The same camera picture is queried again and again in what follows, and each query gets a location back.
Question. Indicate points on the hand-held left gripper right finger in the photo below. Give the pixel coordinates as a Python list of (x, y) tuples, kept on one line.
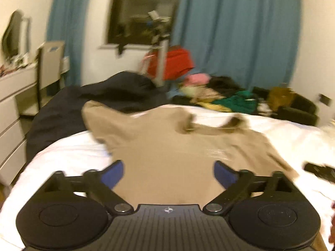
[(222, 175)]

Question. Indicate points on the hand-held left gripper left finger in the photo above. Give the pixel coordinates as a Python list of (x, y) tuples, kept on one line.
[(116, 174)]

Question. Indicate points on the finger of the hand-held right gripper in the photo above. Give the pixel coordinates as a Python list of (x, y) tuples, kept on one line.
[(320, 172)]

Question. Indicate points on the tan shirt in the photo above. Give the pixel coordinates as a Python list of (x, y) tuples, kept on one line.
[(167, 149)]

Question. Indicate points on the black armchair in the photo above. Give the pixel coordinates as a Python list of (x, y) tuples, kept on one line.
[(298, 112)]

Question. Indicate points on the yellow cloth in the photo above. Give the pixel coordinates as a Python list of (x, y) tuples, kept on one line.
[(214, 106)]

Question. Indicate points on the green cloth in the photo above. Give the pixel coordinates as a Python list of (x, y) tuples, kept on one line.
[(239, 100)]

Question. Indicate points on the dark navy duvet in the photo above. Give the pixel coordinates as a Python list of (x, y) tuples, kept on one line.
[(78, 102)]

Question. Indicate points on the mustard brown cloth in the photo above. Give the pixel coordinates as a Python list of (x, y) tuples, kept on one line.
[(281, 95)]

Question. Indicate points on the black cloth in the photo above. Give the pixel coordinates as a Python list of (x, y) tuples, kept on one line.
[(226, 85)]

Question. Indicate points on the pink cloth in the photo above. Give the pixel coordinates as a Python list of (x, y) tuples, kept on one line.
[(197, 79)]

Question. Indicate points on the red bag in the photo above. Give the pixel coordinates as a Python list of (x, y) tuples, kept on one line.
[(178, 62)]

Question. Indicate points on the grey tripod stand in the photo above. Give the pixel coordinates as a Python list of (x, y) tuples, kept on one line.
[(161, 57)]

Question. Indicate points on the white dresser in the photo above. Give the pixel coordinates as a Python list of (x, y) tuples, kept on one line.
[(11, 104)]

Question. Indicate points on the beige chair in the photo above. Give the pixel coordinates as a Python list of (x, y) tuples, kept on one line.
[(51, 62)]

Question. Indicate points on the wide blue curtain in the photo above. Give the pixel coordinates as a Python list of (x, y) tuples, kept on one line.
[(235, 31)]

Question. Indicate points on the narrow blue curtain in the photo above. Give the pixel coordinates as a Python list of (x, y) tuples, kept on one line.
[(66, 31)]

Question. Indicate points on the dark window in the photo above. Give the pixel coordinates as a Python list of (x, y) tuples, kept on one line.
[(136, 13)]

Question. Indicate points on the mirror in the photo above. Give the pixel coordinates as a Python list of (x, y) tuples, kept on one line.
[(13, 36)]

